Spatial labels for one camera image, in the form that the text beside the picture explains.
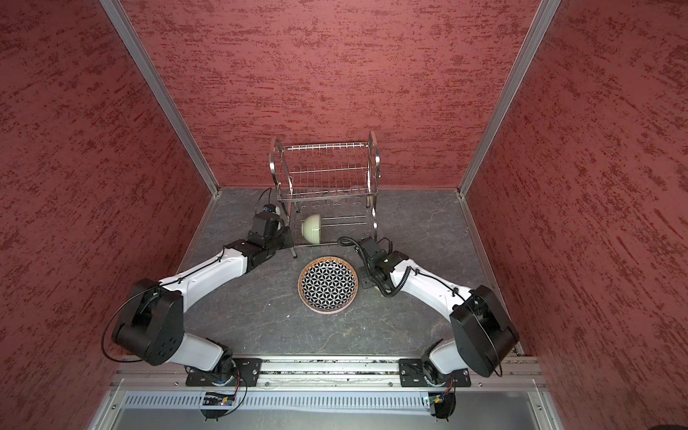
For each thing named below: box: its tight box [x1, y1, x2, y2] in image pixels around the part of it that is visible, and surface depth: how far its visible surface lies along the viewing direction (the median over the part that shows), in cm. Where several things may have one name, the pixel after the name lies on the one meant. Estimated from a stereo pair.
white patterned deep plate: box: [297, 256, 360, 314], surface depth 91 cm
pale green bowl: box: [301, 214, 321, 245], surface depth 94 cm
